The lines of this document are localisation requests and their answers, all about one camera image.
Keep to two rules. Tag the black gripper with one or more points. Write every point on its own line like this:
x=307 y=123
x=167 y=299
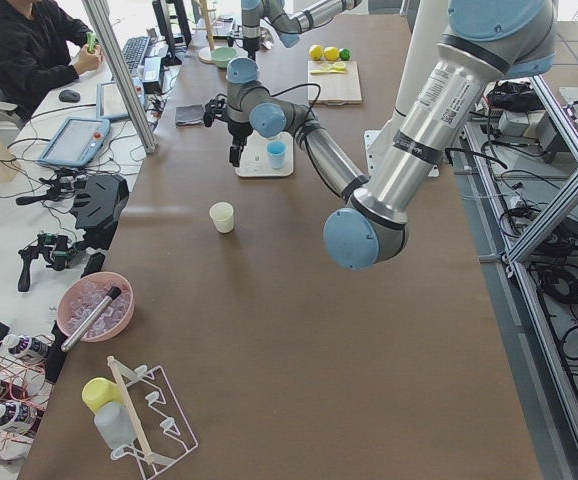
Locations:
x=237 y=133
x=251 y=42

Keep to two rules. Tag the light blue cup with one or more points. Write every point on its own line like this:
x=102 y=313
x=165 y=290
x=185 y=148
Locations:
x=276 y=152

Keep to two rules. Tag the cream white cup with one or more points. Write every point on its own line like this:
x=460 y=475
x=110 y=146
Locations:
x=222 y=216

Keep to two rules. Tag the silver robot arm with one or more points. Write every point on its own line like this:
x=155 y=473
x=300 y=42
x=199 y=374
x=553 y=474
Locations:
x=481 y=42
x=287 y=26

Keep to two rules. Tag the cream plastic tray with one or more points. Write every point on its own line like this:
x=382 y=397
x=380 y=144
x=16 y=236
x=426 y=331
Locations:
x=254 y=161

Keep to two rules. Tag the mint green bowl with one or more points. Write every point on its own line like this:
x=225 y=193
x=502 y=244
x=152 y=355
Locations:
x=222 y=55

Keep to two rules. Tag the wooden mug tree stand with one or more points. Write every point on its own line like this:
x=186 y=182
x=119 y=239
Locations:
x=205 y=54

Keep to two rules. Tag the grey folded cloth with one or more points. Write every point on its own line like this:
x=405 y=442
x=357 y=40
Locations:
x=189 y=115

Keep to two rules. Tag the yellow lemon left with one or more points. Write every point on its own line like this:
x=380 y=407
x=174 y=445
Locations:
x=331 y=53

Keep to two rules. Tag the green lime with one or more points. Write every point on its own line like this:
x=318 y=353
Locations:
x=344 y=54

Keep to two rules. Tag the wooden cutting board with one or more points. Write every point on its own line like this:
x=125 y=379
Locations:
x=333 y=86

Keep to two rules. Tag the black keyboard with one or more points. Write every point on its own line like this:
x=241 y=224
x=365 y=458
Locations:
x=134 y=52

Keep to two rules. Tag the blue teach pendant tablet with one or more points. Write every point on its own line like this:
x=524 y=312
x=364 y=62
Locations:
x=76 y=143

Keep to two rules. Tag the computer mouse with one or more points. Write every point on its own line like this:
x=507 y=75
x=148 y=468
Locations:
x=69 y=96

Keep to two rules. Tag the steel muddler in bowl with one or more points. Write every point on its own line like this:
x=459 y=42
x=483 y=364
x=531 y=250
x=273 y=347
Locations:
x=89 y=320

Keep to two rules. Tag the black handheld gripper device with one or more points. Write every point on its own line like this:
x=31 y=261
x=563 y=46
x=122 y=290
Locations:
x=57 y=250

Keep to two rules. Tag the pink bowl with ice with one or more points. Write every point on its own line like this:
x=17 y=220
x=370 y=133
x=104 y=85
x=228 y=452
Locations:
x=82 y=298

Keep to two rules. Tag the seated person in black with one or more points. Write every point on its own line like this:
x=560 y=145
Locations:
x=42 y=48

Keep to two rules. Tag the yellow cup on rack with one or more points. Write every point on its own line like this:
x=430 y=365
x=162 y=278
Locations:
x=99 y=391

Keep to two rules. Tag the clear bottle on rack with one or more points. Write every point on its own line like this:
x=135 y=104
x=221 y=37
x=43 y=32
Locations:
x=114 y=425

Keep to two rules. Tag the aluminium frame post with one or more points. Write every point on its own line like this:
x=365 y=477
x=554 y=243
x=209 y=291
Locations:
x=98 y=14

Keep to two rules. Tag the white wire cup rack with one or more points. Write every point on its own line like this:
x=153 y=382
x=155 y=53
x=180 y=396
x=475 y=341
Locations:
x=164 y=435

